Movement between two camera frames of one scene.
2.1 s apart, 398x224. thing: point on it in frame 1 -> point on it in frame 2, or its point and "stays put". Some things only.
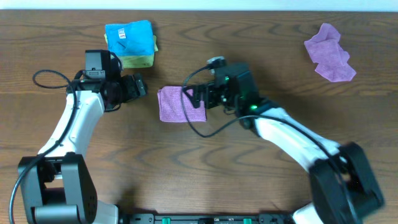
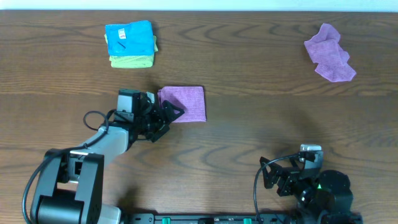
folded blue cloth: x=131 y=38 stays put
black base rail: x=207 y=218 stays put
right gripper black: x=211 y=89 -> x=290 y=175
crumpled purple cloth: x=331 y=60 stays put
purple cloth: x=171 y=109 stays put
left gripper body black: x=137 y=87 -> x=158 y=119
